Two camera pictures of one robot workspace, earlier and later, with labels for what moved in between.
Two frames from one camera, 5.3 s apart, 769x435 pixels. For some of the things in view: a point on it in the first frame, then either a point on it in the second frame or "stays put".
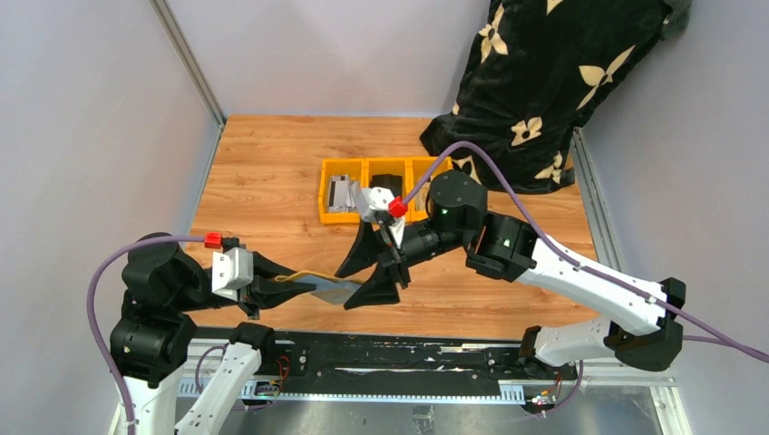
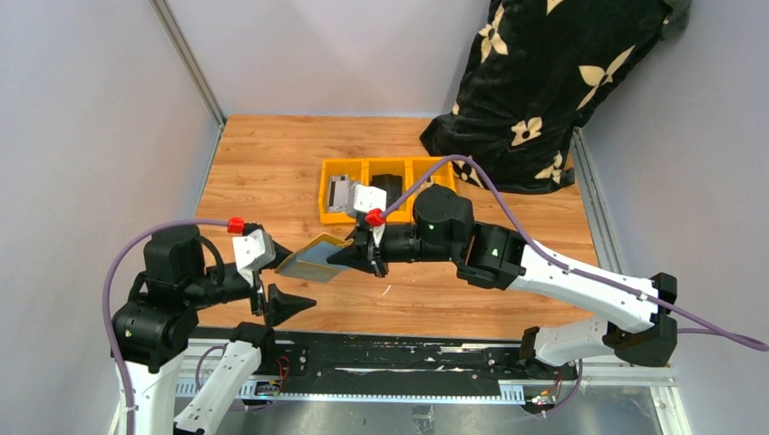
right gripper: (380, 287) -> (355, 256)
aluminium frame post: (189, 58) stays put
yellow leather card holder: (326, 287) -> (310, 261)
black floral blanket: (539, 72) stays put
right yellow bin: (415, 169) stays put
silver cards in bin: (344, 194) stays put
